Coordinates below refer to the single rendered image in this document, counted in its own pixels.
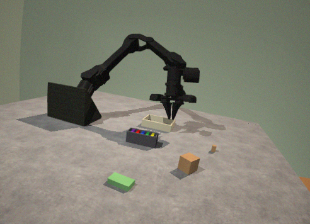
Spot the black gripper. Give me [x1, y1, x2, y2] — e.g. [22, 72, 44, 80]
[149, 80, 197, 120]

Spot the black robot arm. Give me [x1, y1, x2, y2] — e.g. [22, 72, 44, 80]
[77, 33, 200, 96]

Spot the green rectangular block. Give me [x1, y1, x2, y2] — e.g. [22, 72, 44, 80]
[107, 172, 135, 192]

